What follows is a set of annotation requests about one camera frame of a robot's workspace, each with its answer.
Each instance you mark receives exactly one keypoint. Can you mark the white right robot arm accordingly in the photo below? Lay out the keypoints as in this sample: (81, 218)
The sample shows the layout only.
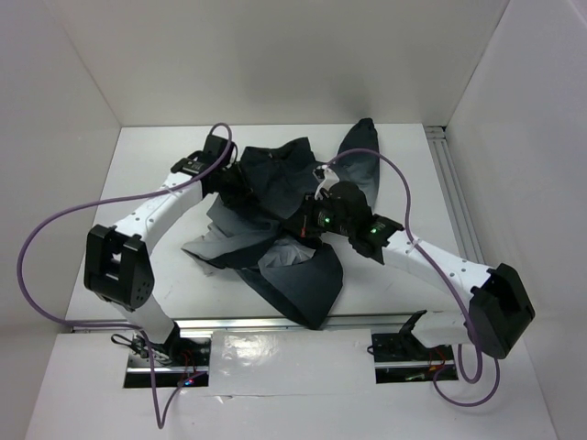
(494, 309)

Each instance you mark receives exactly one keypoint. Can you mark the dark navy jacket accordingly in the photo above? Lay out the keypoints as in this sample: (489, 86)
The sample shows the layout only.
(267, 241)

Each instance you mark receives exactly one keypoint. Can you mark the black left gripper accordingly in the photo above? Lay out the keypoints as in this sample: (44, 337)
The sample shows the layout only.
(243, 191)

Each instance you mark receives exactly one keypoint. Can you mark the aluminium front rail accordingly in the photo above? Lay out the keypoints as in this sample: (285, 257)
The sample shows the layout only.
(383, 320)

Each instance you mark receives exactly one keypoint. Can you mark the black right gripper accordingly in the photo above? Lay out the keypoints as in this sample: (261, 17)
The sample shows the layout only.
(302, 221)

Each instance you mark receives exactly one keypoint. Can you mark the aluminium side rail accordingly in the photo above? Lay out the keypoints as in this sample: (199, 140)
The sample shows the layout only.
(459, 214)

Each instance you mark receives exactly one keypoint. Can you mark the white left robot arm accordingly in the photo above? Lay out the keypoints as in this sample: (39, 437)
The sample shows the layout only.
(117, 265)

